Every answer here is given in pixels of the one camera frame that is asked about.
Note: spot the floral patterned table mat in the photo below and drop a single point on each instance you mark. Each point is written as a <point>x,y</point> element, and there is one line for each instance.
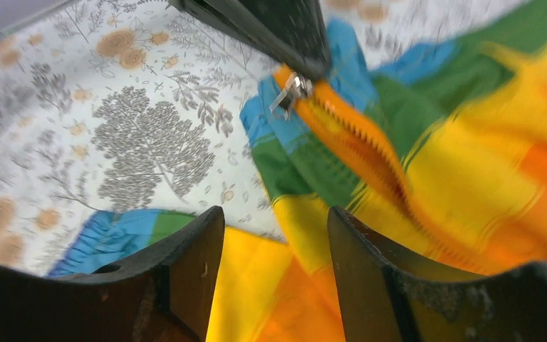
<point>110,108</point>

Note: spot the rainbow striped jacket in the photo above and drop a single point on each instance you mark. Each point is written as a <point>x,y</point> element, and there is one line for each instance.
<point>454,137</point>

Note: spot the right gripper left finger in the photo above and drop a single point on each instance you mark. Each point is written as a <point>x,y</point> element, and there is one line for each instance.
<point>161,293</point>

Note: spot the silver zipper slider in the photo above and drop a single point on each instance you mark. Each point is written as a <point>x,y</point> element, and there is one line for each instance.
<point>296,87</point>

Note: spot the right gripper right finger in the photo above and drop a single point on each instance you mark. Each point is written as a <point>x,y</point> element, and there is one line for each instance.
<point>387,292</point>

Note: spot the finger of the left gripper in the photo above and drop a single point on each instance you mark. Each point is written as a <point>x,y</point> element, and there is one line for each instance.
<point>291,32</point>

